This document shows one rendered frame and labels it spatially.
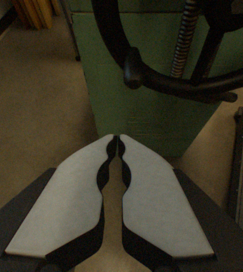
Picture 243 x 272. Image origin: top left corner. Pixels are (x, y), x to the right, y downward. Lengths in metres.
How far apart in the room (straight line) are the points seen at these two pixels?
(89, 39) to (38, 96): 0.94
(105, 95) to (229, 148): 0.82
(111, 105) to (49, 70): 0.97
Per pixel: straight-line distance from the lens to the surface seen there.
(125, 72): 0.20
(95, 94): 0.57
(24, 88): 1.44
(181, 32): 0.32
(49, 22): 1.99
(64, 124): 1.13
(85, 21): 0.44
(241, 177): 0.92
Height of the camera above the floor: 0.89
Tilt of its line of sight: 60 degrees down
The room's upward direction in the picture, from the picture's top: straight up
